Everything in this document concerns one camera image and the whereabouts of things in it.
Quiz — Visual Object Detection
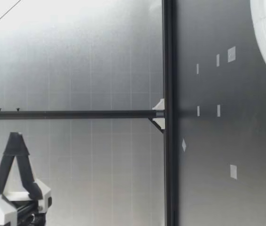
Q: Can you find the white frame corner bracket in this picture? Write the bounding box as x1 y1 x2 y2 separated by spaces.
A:
151 117 165 132
152 97 165 112

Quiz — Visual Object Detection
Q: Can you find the thin black cable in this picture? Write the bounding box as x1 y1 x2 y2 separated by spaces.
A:
0 0 23 36

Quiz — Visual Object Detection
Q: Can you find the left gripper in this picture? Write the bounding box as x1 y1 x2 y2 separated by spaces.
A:
0 130 53 226

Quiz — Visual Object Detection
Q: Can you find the black frame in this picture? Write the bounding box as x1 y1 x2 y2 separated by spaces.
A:
0 0 179 226

